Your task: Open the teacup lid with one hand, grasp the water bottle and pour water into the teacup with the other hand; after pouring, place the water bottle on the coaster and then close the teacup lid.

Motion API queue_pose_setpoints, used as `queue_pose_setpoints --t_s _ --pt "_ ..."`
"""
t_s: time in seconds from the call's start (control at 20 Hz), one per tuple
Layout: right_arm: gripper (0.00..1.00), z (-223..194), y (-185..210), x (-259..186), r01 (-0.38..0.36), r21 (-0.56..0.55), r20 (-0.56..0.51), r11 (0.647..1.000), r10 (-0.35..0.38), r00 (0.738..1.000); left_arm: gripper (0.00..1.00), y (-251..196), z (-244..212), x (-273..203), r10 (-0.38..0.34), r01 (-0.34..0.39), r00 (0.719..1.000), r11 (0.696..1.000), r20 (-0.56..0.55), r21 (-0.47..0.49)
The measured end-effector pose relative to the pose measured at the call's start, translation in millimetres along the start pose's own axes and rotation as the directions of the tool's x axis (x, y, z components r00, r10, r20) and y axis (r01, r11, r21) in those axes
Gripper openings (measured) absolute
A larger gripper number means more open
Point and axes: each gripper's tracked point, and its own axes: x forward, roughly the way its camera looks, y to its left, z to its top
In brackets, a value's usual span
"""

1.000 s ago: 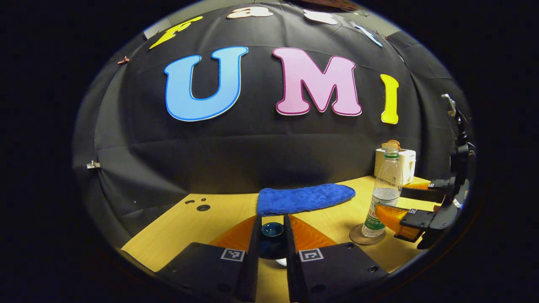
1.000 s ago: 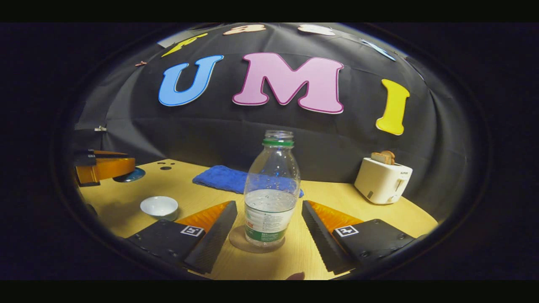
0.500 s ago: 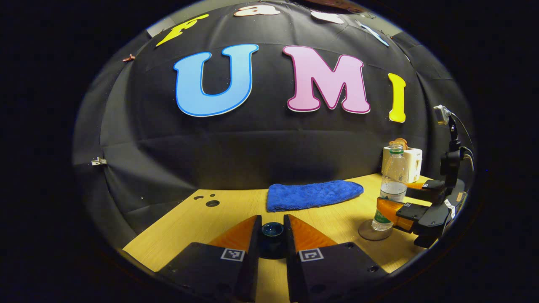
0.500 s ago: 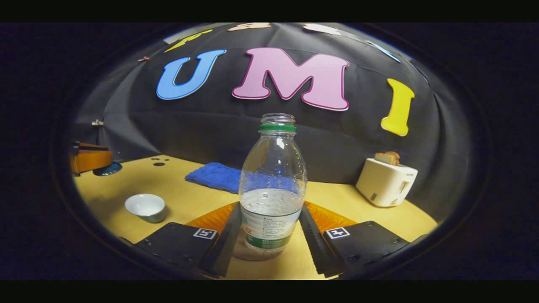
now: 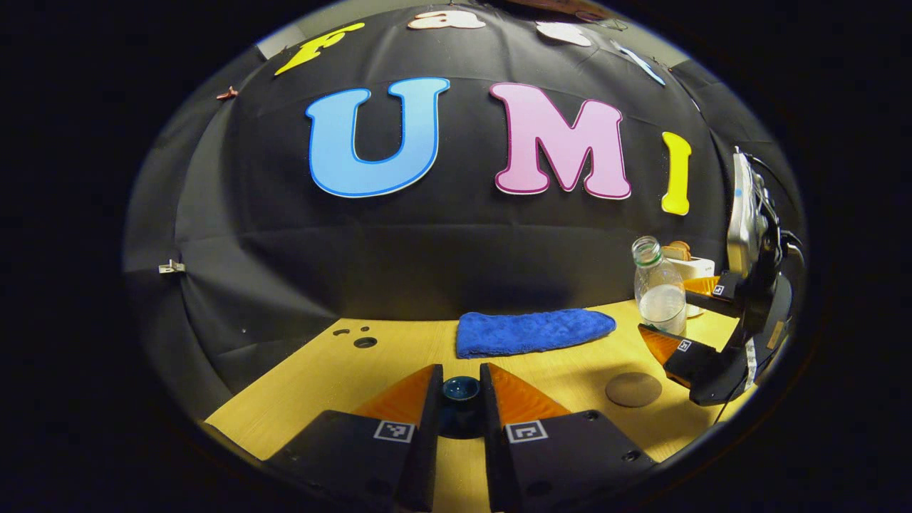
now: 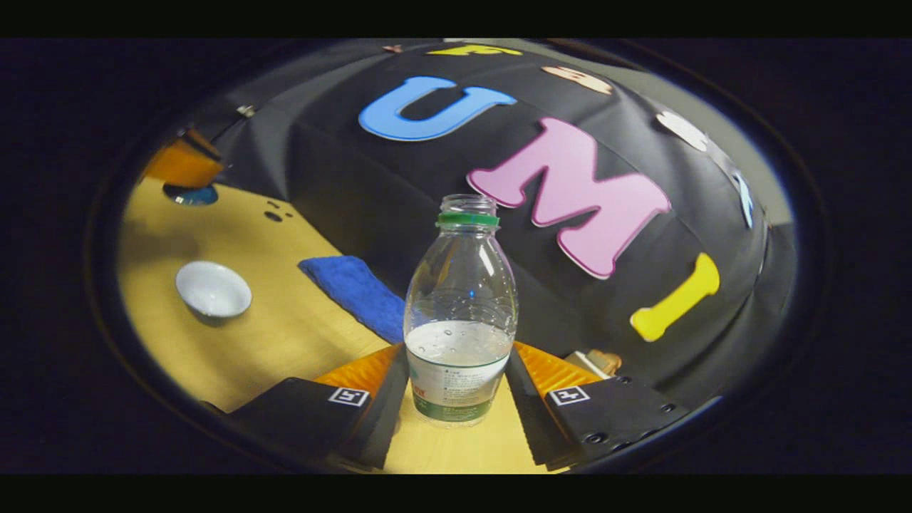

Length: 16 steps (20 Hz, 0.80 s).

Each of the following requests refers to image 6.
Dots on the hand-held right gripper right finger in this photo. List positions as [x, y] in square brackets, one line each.
[531, 420]

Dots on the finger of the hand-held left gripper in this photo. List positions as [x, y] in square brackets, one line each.
[185, 164]

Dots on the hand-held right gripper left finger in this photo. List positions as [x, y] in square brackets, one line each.
[381, 420]

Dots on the dark blue teacup lid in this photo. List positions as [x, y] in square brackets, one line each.
[192, 196]

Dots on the clear plastic water bottle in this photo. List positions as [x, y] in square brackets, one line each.
[459, 299]

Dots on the white cloth clip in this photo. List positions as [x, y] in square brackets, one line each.
[246, 110]

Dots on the brown bread slice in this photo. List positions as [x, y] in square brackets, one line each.
[607, 361]

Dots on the blue towel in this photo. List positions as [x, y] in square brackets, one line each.
[349, 288]

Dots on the black backdrop cloth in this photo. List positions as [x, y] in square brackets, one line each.
[356, 192]

